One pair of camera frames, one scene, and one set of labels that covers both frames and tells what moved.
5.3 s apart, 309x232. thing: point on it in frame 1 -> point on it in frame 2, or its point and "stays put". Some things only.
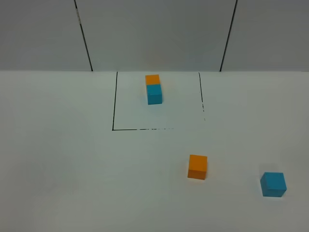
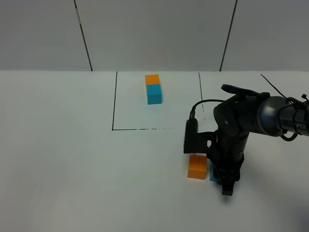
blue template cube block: [154, 94] stays put
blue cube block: [273, 184] -> [212, 178]
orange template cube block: [152, 79] stays put
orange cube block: [197, 167] stays put
